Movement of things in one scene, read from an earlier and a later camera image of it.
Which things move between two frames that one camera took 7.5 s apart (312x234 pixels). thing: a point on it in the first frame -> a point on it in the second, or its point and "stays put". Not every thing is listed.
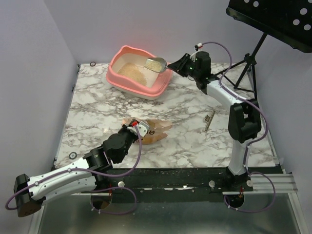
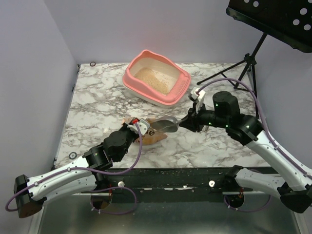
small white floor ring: x=72 y=155 stays put
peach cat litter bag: x=157 y=129 stays put
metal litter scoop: x=156 y=64 -> x=166 y=124
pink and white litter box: x=127 y=73 -> x=155 y=79
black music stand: x=288 y=22 stays put
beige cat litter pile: x=131 y=70 -> x=147 y=76
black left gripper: x=124 y=128 stays put
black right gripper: x=182 y=66 -> x=190 y=121
